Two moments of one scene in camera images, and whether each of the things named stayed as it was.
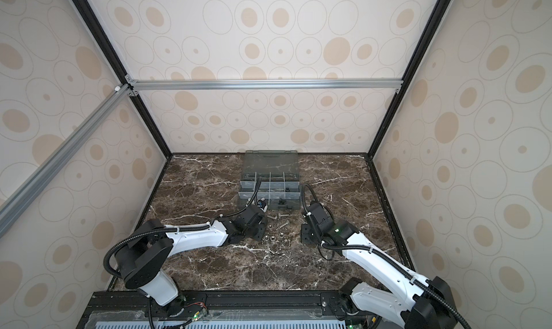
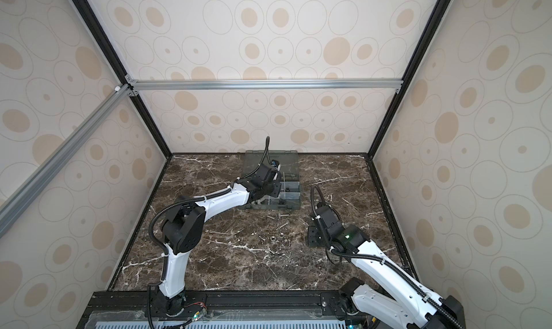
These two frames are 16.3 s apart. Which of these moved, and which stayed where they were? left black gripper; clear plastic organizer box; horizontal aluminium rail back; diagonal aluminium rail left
Moved: left black gripper
Stayed: clear plastic organizer box; horizontal aluminium rail back; diagonal aluminium rail left
